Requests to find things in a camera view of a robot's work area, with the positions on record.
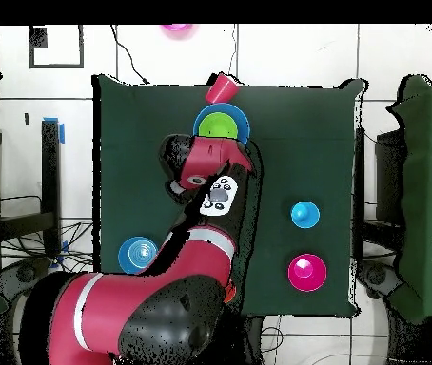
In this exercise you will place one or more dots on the small green bowl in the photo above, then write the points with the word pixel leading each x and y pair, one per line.
pixel 218 125

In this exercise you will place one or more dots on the large blue bowl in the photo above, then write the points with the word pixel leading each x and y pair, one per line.
pixel 244 121

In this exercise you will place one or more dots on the red cup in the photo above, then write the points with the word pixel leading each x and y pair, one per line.
pixel 221 89

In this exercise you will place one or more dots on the large pink bowl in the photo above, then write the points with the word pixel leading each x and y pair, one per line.
pixel 177 27

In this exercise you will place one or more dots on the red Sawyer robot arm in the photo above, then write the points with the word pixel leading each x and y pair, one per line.
pixel 200 266

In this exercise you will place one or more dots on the blue cup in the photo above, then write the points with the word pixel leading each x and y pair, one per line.
pixel 305 215

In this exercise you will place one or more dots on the small blue bowl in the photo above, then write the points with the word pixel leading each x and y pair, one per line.
pixel 134 254

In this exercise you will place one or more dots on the small pinkish red bowl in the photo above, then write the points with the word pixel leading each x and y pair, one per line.
pixel 307 272

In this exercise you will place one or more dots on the black metal stand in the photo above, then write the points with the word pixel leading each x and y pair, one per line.
pixel 387 159
pixel 50 171

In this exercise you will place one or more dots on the black equipment base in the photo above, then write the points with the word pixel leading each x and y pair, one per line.
pixel 376 275
pixel 22 273

